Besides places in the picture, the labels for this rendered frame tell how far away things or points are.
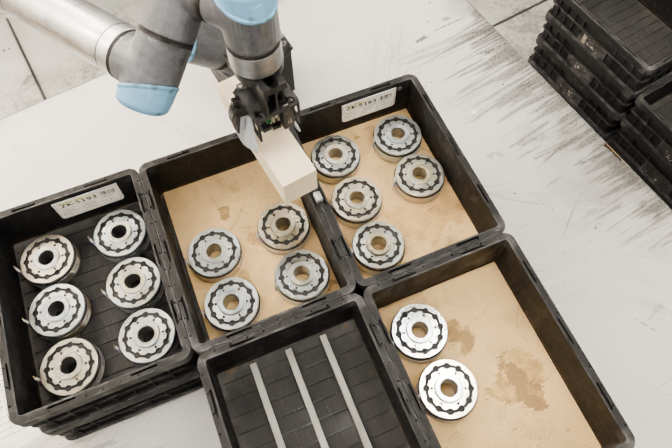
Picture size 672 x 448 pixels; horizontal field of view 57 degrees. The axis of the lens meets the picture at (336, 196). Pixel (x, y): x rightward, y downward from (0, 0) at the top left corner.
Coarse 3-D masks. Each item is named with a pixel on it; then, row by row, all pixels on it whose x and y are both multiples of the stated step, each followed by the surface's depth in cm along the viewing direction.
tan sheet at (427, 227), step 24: (312, 144) 133; (360, 144) 133; (360, 168) 130; (384, 168) 130; (384, 192) 128; (384, 216) 125; (408, 216) 125; (432, 216) 125; (456, 216) 125; (408, 240) 122; (432, 240) 122; (456, 240) 122
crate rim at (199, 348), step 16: (208, 144) 122; (160, 160) 120; (144, 176) 118; (320, 208) 115; (160, 224) 113; (160, 240) 112; (336, 240) 112; (336, 256) 110; (176, 272) 109; (176, 288) 108; (352, 288) 107; (304, 304) 106; (320, 304) 106; (192, 320) 105; (272, 320) 105; (192, 336) 103; (224, 336) 103; (240, 336) 103
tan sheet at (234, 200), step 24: (240, 168) 131; (168, 192) 128; (192, 192) 128; (216, 192) 128; (240, 192) 128; (264, 192) 128; (192, 216) 125; (216, 216) 125; (240, 216) 125; (240, 240) 123; (312, 240) 123; (264, 264) 120; (264, 288) 118; (336, 288) 118; (264, 312) 116; (216, 336) 114
